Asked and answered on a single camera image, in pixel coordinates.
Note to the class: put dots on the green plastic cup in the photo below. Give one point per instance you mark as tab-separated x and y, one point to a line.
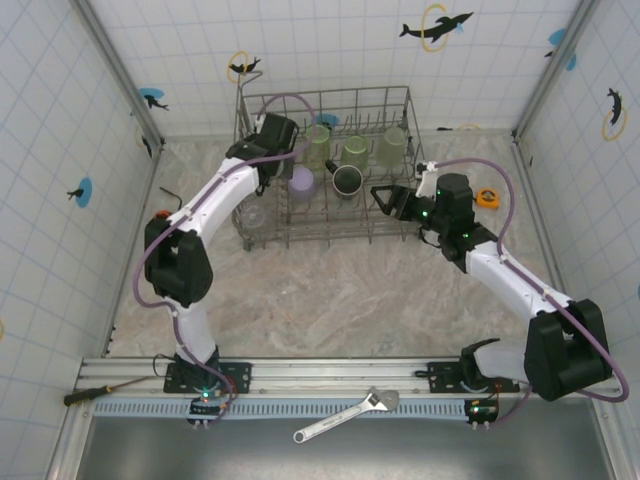
318	150

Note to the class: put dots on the purple plastic cup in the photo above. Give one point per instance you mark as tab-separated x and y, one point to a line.
302	186

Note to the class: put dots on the black mug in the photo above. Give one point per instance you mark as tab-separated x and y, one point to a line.
348	181

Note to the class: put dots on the short green glass cup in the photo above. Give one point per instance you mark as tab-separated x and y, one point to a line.
356	152

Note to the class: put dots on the clear stemless glass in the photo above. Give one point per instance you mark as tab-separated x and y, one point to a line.
256	217

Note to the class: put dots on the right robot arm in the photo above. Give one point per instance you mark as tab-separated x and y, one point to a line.
565	350

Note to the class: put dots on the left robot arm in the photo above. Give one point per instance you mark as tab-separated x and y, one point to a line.
180	265

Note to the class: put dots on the yellow tape measure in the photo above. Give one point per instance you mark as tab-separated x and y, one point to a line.
487	198

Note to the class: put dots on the blue disc shark sticker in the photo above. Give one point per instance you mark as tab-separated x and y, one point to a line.
150	95

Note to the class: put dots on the blue disc diver sticker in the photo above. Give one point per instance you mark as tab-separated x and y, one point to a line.
85	192

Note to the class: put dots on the blue splash sticker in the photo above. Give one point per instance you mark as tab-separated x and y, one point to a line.
557	36

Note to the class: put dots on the steel adjustable wrench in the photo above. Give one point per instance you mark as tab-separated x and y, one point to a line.
345	416

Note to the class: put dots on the grey steel sheet panel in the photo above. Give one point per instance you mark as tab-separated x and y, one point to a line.
400	460

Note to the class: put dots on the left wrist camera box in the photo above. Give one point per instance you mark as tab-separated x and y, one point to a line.
259	120

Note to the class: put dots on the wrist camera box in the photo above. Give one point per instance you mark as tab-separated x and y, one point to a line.
259	120
426	177

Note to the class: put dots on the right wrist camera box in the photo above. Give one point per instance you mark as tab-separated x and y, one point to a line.
426	177

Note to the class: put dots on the aluminium side rail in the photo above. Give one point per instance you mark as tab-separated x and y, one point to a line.
146	200
539	200

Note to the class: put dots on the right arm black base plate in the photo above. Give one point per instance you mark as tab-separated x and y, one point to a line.
440	377

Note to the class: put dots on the aluminium frame post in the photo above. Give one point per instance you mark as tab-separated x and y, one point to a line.
120	75
555	70

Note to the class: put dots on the aluminium mounting rail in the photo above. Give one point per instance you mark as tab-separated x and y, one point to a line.
325	372

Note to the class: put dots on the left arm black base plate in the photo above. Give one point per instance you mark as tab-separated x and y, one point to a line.
240	375

